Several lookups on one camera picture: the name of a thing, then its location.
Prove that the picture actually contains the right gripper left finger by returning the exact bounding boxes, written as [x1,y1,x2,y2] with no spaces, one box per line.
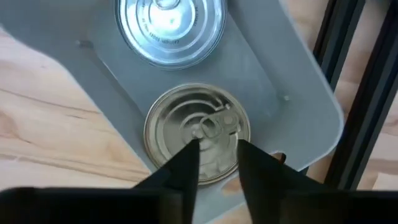
[132,139,200,224]

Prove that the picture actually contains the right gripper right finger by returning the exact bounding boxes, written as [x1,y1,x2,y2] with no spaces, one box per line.
[237,139,328,224]

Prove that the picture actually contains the grey plastic bin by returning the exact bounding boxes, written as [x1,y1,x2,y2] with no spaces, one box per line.
[0,0,345,224]

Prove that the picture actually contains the gold top tin can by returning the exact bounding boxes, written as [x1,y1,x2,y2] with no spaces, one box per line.
[143,83,251,186]

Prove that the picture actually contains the silver top tin can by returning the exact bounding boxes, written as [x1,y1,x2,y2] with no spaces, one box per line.
[114,0,228,70]

